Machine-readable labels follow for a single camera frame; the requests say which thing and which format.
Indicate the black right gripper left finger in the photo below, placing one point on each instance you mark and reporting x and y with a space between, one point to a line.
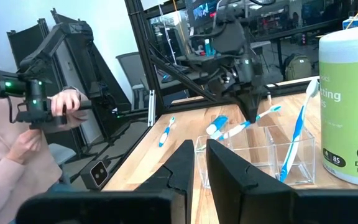
179 174

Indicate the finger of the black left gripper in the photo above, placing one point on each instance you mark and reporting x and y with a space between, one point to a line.
256 104
244 102

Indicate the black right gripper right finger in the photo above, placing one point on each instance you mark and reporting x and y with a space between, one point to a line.
235 186

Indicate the blue white toothbrush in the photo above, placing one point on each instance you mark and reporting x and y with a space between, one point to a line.
166 133
239 127
297 130

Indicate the blue toothpaste tube white cap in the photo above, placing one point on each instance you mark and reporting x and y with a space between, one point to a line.
218 123

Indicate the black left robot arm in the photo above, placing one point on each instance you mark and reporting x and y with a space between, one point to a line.
228 34

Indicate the clear acrylic organizer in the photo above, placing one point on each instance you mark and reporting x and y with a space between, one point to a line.
259 149

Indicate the olive backpack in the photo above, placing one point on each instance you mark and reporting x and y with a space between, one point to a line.
297 67

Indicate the green white wipes canister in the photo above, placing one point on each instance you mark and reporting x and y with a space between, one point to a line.
350 109

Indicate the grey office chair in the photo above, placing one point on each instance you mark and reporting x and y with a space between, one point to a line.
130 71

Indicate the person's hand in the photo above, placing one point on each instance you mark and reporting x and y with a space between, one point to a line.
23 146
62 102

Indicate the silver aluminium bracket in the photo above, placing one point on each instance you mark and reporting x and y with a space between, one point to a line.
151 107

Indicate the small black camera box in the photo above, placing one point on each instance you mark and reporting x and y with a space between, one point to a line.
99 174

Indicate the black aluminium frame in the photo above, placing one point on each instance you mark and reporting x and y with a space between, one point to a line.
141 37

